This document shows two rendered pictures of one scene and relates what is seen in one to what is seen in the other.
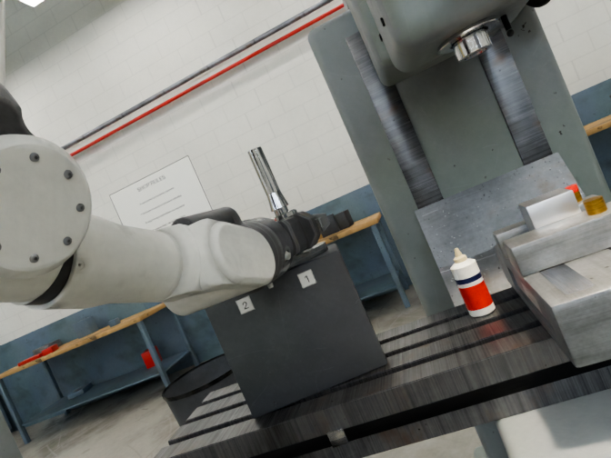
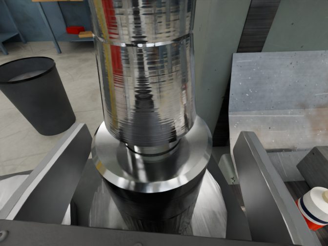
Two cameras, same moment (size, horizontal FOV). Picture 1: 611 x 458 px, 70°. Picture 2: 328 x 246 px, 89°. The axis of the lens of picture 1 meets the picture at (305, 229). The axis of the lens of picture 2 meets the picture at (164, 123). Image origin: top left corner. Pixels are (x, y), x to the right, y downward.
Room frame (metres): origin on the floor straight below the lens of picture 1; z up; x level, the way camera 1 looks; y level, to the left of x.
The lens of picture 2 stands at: (0.66, 0.03, 1.23)
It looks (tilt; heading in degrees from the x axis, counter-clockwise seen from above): 43 degrees down; 344
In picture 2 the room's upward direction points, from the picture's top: 1 degrees counter-clockwise
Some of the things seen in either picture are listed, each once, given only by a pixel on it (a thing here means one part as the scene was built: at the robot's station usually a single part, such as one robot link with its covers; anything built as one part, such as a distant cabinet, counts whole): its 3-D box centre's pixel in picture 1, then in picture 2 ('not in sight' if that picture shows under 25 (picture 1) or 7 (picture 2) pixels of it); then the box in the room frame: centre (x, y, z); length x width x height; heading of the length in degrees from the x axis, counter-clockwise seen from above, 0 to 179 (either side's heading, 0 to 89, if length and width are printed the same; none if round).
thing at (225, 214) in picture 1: (219, 258); not in sight; (0.52, 0.11, 1.16); 0.11 x 0.11 x 0.11; 69
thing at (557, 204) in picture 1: (551, 216); not in sight; (0.61, -0.32, 1.03); 0.06 x 0.05 x 0.06; 74
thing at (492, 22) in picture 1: (467, 34); not in sight; (0.61, -0.31, 1.31); 0.09 x 0.09 x 0.01
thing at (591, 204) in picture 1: (595, 205); not in sight; (0.54, -0.34, 1.04); 0.02 x 0.02 x 0.02
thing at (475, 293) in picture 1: (469, 280); (315, 208); (0.69, -0.20, 0.97); 0.04 x 0.04 x 0.11
